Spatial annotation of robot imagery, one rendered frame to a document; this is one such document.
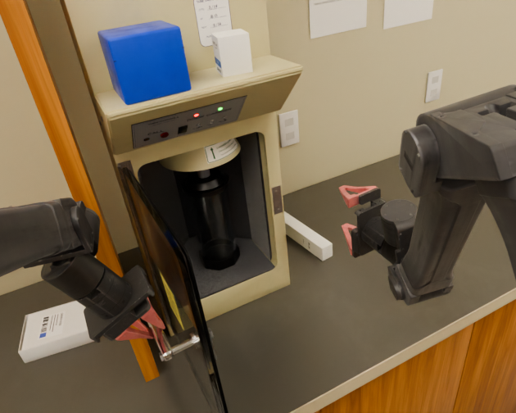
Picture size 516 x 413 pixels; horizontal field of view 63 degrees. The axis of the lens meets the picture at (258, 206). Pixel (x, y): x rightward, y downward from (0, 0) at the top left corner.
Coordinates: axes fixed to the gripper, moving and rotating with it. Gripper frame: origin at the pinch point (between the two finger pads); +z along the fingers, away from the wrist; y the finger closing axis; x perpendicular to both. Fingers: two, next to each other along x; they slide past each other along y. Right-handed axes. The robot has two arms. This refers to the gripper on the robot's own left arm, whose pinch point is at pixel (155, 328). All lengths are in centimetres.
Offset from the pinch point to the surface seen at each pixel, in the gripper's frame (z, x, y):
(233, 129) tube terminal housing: -5.7, -21.8, -31.6
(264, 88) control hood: -13.4, -12.0, -37.9
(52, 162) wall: -7, -66, 5
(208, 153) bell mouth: -3.7, -24.1, -25.2
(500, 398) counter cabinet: 116, 9, -50
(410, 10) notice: 25, -63, -111
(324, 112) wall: 35, -63, -69
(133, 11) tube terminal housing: -31.9, -22.6, -28.9
